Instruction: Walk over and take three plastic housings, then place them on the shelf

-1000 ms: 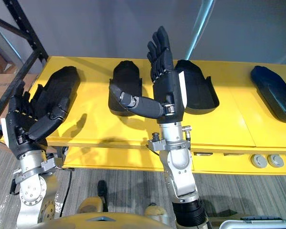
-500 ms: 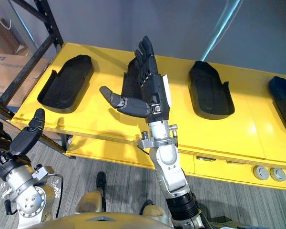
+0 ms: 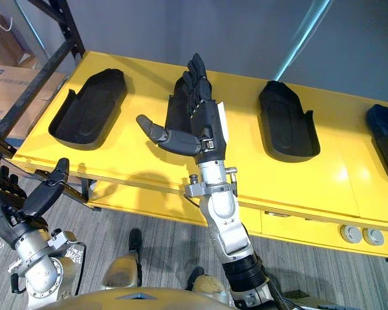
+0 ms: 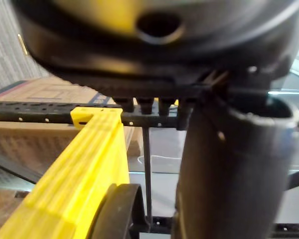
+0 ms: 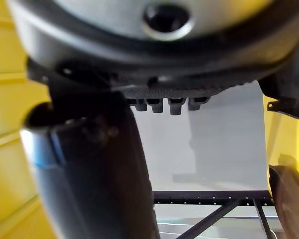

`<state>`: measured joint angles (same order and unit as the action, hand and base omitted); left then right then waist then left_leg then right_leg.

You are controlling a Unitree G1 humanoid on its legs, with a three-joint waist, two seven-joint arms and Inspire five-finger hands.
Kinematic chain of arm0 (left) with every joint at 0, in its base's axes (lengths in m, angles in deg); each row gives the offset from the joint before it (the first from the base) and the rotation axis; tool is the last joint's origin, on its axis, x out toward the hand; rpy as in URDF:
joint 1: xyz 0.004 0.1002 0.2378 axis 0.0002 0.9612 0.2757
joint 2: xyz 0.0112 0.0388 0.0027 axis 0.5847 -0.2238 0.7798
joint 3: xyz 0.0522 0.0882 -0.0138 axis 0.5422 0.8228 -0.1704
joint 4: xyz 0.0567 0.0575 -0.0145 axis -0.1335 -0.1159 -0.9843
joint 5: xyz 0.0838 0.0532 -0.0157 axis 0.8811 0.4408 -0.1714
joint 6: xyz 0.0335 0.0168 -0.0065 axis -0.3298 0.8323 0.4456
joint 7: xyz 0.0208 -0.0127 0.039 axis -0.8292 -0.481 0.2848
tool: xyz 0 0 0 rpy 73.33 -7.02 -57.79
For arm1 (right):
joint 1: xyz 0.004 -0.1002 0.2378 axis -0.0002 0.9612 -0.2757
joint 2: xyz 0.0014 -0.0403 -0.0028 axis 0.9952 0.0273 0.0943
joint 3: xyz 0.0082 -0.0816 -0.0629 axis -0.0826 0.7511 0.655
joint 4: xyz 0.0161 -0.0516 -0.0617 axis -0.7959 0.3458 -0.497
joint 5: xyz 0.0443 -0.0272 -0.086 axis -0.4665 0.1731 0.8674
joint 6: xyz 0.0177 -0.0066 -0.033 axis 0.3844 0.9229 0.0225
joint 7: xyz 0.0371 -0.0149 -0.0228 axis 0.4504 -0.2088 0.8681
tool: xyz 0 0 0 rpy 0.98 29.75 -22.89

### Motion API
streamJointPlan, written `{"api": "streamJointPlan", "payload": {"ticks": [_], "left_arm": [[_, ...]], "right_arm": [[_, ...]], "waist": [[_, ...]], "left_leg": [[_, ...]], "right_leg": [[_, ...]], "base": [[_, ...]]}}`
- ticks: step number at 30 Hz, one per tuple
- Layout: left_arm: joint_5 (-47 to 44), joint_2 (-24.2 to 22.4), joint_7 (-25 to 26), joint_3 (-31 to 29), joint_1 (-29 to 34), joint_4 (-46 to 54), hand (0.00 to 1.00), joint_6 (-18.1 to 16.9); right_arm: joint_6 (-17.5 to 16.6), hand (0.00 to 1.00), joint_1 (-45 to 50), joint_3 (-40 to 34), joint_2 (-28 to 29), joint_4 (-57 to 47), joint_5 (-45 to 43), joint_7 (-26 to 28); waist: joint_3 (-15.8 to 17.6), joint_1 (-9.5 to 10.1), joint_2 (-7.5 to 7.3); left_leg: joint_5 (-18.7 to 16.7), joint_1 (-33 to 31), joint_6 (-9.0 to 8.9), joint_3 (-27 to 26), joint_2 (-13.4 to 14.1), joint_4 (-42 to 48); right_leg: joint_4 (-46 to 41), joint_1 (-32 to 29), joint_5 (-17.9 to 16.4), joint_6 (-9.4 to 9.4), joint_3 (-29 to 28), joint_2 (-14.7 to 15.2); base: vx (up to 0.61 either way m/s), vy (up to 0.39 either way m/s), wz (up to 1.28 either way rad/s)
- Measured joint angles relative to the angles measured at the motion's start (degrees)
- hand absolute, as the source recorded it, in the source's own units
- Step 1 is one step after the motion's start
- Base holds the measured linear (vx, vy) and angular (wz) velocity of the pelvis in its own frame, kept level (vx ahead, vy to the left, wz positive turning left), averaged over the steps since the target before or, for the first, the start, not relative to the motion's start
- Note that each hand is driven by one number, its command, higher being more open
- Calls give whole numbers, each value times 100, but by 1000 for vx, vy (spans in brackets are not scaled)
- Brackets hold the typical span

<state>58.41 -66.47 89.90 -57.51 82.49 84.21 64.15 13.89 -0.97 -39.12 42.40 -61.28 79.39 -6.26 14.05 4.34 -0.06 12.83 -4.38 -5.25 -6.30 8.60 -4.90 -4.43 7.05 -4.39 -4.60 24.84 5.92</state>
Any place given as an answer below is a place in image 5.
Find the black metal rack frame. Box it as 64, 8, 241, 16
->
152, 190, 283, 239

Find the yellow shelf board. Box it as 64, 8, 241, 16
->
262, 96, 299, 200
0, 0, 57, 239

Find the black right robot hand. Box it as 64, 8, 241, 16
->
6, 0, 299, 239

